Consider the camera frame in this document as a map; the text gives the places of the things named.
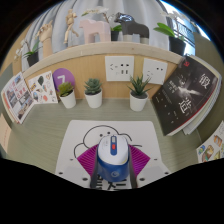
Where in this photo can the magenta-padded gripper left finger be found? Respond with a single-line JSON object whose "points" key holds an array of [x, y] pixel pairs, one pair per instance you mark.
{"points": [[88, 160]]}

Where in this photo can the white cartoon print mouse pad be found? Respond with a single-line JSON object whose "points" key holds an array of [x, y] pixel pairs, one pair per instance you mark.
{"points": [[76, 133]]}

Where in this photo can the black cover book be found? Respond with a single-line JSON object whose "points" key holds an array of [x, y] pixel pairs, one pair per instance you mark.
{"points": [[183, 96]]}

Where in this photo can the illustrated sticker sheet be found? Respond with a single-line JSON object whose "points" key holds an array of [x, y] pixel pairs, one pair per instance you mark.
{"points": [[41, 88]]}

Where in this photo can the blue and white computer mouse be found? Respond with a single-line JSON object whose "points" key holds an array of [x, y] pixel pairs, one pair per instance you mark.
{"points": [[113, 160]]}

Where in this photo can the white orchid in black pot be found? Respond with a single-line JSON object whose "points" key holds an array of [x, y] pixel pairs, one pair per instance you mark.
{"points": [[32, 59], [115, 33], [176, 45]]}

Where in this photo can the white wall socket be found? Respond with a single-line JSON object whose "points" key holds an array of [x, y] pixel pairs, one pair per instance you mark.
{"points": [[155, 71], [119, 68]]}

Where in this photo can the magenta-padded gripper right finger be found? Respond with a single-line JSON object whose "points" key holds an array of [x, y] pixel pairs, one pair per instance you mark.
{"points": [[138, 160]]}

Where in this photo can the small succulent in white pot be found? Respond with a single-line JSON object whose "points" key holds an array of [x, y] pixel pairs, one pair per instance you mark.
{"points": [[69, 100], [93, 99], [138, 101]]}

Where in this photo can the colourful illustrated card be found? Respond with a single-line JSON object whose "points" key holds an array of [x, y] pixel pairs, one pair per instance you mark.
{"points": [[213, 146]]}

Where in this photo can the purple round number sign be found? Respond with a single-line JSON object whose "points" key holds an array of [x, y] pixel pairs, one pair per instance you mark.
{"points": [[63, 76]]}

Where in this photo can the beige window ledge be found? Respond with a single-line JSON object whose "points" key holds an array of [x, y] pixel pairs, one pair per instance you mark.
{"points": [[100, 50]]}

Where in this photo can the wooden hand model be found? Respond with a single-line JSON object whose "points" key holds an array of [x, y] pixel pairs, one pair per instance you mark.
{"points": [[46, 40]]}

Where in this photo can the grey curtain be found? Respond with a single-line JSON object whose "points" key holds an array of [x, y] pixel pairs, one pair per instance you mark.
{"points": [[146, 10]]}

